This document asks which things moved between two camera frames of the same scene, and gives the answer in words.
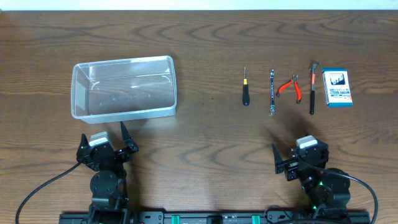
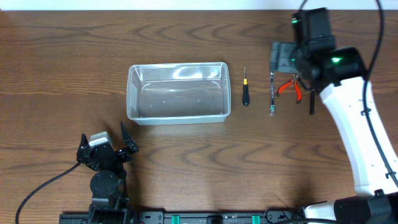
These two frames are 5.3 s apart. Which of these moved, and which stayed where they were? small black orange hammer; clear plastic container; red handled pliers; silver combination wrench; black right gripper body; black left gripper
Moved: black right gripper body; clear plastic container
Stayed: silver combination wrench; red handled pliers; small black orange hammer; black left gripper
